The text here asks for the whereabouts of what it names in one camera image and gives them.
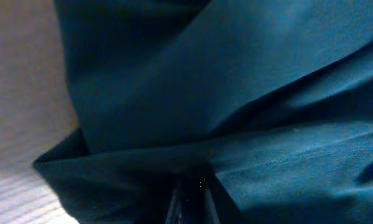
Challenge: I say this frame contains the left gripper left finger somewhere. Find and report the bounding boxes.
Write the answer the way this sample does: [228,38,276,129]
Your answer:
[165,187,183,224]

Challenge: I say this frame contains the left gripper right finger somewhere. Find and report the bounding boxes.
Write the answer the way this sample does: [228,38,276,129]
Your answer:
[204,185,220,224]

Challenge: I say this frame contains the black leggings with red waistband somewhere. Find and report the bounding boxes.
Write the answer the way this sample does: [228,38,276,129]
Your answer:
[33,0,373,223]

